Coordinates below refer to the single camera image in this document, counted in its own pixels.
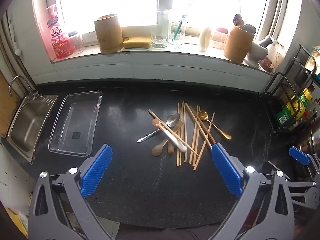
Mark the printed snack packet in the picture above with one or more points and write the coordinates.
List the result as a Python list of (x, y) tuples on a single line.
[(315, 60)]

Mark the clear glass cup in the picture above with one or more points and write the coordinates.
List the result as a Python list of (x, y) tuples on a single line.
[(176, 42), (160, 35)]

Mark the white stone mortar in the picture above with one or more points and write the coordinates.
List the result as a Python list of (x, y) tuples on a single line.
[(255, 55)]

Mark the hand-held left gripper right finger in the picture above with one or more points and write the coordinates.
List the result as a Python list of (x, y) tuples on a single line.
[(226, 170)]

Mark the clear plastic tray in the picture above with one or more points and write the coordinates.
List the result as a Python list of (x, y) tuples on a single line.
[(75, 120)]

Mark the pink dish soap bottle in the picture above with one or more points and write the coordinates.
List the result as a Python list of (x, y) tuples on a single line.
[(58, 40)]

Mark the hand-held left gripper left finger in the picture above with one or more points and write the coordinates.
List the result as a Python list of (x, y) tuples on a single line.
[(97, 170)]

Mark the bamboo utensil holder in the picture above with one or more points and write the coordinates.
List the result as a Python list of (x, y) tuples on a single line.
[(237, 46)]

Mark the stainless steel sink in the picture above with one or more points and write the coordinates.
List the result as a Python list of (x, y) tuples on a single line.
[(27, 127)]

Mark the yellow sponge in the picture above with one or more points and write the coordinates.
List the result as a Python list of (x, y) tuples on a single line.
[(137, 42)]

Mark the pile of wooden chopsticks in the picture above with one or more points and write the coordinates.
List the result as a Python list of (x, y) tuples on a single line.
[(184, 135)]

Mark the small glass jar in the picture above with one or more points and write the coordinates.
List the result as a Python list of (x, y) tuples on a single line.
[(76, 42)]

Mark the wooden cutting board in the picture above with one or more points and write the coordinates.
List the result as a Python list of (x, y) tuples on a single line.
[(7, 110)]

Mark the red-lidded glass jar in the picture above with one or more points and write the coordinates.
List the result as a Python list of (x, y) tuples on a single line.
[(219, 38)]

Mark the gold spoon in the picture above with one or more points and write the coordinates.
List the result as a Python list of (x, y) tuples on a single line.
[(203, 115)]

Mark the steel spoon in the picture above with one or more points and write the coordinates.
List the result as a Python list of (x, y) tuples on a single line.
[(172, 120)]

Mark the steel pot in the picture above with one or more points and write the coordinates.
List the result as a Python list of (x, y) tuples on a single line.
[(312, 142)]

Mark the bag of dried chili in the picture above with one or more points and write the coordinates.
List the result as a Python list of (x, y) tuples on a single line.
[(271, 61)]

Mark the green bottle yellow cap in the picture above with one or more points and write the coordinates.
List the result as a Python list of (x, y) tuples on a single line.
[(305, 100)]

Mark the steel faucet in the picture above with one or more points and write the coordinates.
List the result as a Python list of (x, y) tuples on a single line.
[(15, 80)]

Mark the white wall hook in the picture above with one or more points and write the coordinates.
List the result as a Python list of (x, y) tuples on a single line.
[(17, 52)]

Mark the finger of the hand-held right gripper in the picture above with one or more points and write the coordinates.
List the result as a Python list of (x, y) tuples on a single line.
[(298, 155), (300, 187)]

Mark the dark wooden spoon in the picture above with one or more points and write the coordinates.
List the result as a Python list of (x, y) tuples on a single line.
[(248, 28), (237, 18)]

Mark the green toothbrush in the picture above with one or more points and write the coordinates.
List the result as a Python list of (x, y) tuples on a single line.
[(178, 28)]

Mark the empty bamboo holder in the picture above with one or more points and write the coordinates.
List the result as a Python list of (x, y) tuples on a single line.
[(107, 35)]

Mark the white oval ceramic object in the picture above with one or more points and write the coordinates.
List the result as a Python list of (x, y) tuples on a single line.
[(205, 40)]

